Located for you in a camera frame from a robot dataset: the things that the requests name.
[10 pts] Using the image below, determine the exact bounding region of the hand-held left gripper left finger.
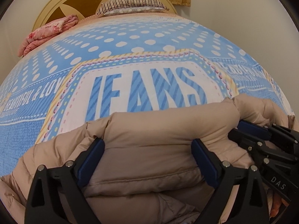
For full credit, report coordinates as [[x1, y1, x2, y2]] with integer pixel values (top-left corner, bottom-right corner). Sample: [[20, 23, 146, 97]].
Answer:
[[24, 137, 105, 224]]

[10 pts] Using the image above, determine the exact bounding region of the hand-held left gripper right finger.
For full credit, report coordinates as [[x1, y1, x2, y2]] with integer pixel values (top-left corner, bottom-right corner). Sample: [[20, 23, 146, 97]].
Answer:
[[191, 138, 269, 224]]

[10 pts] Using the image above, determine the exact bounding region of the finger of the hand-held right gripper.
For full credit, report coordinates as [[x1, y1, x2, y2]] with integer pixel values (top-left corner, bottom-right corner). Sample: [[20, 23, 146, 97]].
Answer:
[[238, 120, 299, 145], [228, 129, 299, 162]]

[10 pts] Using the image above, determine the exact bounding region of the beige puffer jacket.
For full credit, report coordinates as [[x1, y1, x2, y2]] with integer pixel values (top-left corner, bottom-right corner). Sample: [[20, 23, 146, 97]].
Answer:
[[0, 94, 297, 224]]

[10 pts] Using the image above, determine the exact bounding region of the person's right hand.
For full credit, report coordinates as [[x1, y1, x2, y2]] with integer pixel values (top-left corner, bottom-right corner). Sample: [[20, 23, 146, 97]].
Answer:
[[269, 189, 290, 222]]

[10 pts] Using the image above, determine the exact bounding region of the blue pink printed bedspread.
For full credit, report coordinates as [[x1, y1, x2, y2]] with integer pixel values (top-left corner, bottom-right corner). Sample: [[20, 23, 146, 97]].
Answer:
[[0, 12, 296, 178]]

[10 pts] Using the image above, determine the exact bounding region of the pink floral folded blanket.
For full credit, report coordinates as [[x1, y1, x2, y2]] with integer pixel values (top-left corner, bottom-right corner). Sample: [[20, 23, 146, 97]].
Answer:
[[17, 14, 78, 57]]

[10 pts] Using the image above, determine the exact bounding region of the cream wooden bed headboard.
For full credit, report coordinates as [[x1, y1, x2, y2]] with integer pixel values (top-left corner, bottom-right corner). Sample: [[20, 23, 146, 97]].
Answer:
[[31, 0, 178, 32]]

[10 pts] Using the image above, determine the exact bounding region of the striped pillow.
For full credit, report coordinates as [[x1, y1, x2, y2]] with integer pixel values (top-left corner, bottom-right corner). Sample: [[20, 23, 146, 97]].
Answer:
[[96, 0, 169, 16]]

